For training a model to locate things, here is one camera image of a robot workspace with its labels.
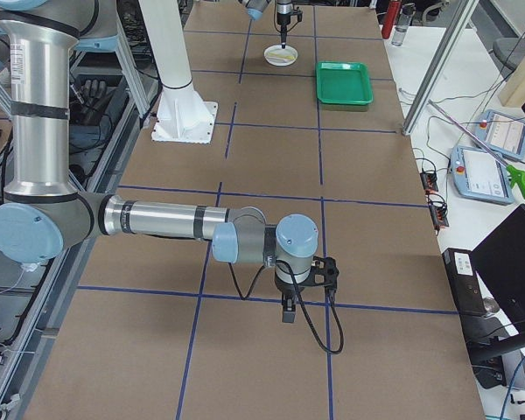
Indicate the white central pedestal column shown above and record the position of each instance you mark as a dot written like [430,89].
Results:
[164,28]

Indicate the aluminium frame post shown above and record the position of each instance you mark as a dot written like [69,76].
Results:
[444,50]

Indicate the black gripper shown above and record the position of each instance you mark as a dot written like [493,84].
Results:
[287,289]
[283,18]

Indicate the red bottle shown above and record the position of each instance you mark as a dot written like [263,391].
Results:
[390,18]

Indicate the teach pendant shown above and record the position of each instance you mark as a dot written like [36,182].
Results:
[478,176]
[502,133]

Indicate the clear water bottle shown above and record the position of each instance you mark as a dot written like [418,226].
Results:
[403,23]

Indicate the black box with label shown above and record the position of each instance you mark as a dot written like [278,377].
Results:
[464,283]

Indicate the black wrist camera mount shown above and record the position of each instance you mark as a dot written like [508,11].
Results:
[323,273]

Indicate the green handled grabber tool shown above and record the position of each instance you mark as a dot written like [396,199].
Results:
[517,176]

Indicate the far teach pendant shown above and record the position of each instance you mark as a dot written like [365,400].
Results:
[502,133]

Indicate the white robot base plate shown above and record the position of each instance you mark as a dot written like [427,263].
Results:
[177,122]

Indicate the black monitor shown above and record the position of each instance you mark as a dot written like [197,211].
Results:
[500,262]

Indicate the yellow plastic spoon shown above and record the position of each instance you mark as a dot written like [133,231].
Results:
[280,60]

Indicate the green plastic tray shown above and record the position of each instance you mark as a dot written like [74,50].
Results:
[343,83]

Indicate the white round plate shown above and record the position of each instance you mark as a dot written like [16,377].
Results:
[281,50]

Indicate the near teach pendant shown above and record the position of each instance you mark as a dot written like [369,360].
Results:
[478,176]

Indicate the black power strip right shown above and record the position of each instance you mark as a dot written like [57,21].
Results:
[438,214]

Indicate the black power strip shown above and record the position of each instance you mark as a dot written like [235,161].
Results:
[429,181]
[438,214]

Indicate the black power strip left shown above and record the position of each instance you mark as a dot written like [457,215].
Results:
[429,181]

